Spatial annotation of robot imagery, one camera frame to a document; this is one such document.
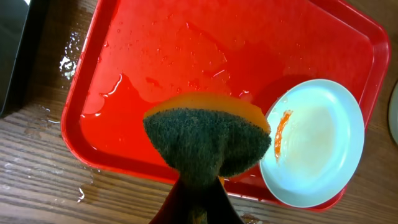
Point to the red plastic tray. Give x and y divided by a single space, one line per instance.
138 54

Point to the pale blue plate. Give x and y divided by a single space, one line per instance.
393 114
317 131

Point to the green orange sponge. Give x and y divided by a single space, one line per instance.
205 136

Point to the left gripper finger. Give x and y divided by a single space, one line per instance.
210 205

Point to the black water tray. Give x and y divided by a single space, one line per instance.
22 22

